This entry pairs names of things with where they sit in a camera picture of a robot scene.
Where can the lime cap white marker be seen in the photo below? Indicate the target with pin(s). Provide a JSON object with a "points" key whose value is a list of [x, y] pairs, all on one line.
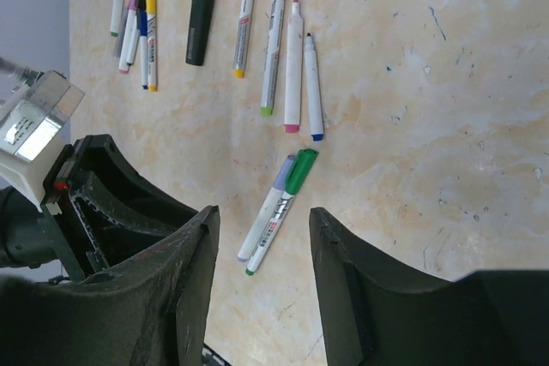
{"points": [[270, 74]]}

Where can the pink cap white marker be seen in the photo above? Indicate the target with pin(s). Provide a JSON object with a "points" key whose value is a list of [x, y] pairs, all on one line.
{"points": [[129, 41]]}

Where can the grey transparent pen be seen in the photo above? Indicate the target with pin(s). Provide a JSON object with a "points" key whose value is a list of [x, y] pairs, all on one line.
{"points": [[117, 52]]}

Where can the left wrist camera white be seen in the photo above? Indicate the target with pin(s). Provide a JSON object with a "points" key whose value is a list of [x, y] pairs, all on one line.
{"points": [[31, 121]]}

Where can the dark green cap marker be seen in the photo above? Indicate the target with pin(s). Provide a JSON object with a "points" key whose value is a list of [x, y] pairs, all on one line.
{"points": [[295, 180]]}

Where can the black orange highlighter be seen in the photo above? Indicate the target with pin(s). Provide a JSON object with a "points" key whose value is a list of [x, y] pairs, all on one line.
{"points": [[201, 13]]}

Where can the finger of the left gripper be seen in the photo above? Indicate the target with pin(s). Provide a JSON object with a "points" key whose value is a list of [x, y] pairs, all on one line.
{"points": [[134, 191], [116, 232]]}

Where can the black cap white marker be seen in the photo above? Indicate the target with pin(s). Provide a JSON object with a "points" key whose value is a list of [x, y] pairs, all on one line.
{"points": [[136, 27]]}

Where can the lilac cap paint marker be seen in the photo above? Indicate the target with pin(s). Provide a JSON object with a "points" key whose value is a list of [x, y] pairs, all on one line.
{"points": [[268, 206]]}

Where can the blue cap white marker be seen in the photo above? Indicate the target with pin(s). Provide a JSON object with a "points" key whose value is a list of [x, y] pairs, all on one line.
{"points": [[315, 110]]}

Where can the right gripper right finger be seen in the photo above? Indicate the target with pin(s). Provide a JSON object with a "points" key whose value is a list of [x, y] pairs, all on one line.
{"points": [[376, 310]]}

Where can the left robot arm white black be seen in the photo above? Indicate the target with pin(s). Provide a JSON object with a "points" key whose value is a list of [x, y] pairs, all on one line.
{"points": [[23, 242]]}

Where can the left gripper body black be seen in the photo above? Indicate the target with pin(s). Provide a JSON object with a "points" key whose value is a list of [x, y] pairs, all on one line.
{"points": [[61, 225]]}

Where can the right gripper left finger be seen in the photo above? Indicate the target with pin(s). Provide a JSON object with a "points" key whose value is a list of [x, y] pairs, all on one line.
{"points": [[150, 309]]}

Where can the yellow marker pen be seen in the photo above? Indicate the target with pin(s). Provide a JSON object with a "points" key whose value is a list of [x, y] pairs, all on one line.
{"points": [[243, 38]]}

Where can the small blue cap marker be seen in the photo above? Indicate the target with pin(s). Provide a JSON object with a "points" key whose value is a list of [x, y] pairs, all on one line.
{"points": [[142, 25]]}

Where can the pink cap paint marker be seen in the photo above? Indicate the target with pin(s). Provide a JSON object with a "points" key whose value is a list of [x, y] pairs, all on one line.
{"points": [[294, 61]]}

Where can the yellow cap paint marker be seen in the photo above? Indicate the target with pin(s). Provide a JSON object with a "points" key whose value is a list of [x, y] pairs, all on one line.
{"points": [[151, 6]]}

